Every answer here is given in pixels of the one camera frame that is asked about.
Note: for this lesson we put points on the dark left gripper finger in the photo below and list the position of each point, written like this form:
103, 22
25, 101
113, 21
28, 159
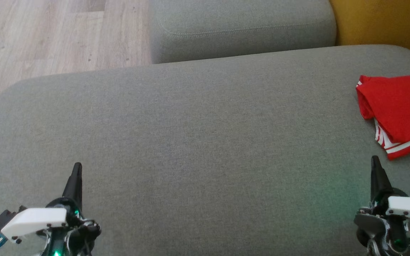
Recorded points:
75, 185

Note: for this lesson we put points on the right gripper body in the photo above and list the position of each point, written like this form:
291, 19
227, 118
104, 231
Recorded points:
393, 220

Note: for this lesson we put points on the large grey sofa chaise cushion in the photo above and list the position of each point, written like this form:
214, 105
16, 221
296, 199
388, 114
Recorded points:
208, 142

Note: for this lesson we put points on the red and white garment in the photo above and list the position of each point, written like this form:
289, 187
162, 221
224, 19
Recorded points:
400, 110

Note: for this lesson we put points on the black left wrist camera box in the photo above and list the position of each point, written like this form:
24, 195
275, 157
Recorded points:
7, 217

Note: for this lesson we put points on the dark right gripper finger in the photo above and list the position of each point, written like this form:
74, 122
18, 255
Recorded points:
378, 177

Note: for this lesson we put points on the grey sofa seat cushion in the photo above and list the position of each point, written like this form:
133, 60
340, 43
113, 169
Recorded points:
240, 28

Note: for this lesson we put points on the yellow sofa backrest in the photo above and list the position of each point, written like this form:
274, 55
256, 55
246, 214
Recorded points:
386, 25

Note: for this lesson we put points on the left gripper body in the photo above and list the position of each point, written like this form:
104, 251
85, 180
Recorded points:
37, 220

